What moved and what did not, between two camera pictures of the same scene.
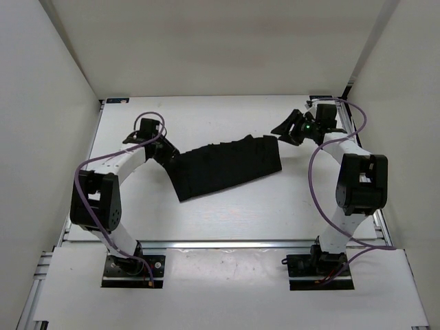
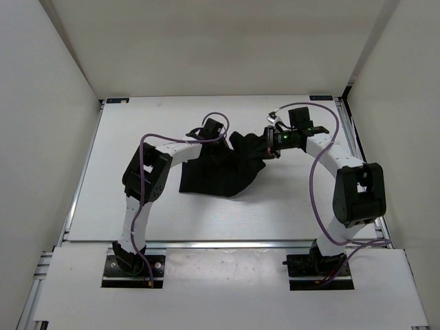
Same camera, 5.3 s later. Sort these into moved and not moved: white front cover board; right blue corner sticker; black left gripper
Moved: black left gripper
Not moved: right blue corner sticker; white front cover board
